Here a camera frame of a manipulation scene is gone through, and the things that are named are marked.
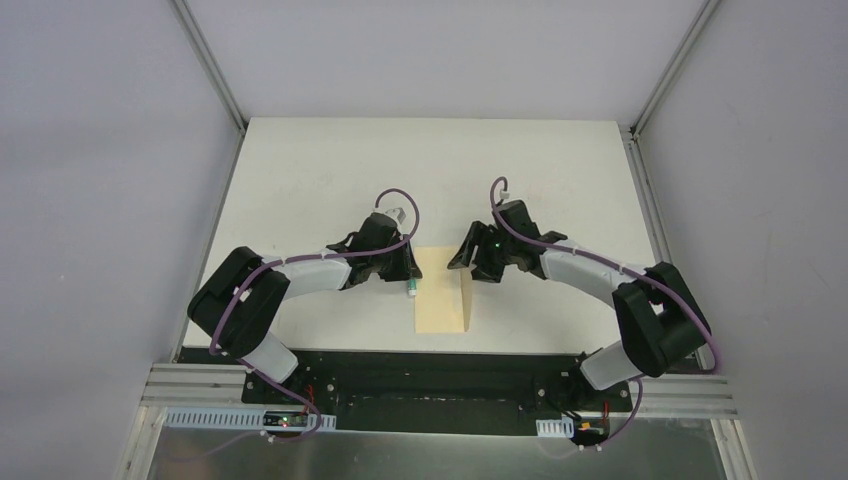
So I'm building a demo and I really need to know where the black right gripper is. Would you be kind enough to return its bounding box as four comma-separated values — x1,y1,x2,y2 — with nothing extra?
448,221,516,283

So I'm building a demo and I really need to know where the cream paper envelope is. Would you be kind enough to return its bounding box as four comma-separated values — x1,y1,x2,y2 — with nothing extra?
413,247,473,334

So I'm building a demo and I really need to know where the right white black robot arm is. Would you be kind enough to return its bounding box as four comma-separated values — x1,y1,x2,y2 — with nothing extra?
447,200,710,410

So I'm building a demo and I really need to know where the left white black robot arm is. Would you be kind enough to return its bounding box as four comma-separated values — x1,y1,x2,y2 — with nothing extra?
187,213,423,405

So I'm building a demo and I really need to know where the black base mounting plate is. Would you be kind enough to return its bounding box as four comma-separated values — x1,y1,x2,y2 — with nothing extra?
241,350,632,436

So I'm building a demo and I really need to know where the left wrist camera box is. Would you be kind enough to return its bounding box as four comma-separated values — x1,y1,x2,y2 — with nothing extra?
383,207,407,226

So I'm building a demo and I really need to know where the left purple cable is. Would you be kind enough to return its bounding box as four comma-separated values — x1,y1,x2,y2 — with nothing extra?
208,188,421,445

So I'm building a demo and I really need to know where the right white cable duct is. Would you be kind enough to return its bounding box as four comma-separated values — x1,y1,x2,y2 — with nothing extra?
535,416,575,439

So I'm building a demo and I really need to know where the white cable duct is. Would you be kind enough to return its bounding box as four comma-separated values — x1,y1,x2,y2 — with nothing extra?
535,416,575,439
163,407,317,433

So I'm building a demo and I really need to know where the left white cable duct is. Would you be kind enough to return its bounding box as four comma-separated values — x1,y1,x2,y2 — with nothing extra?
163,407,317,433

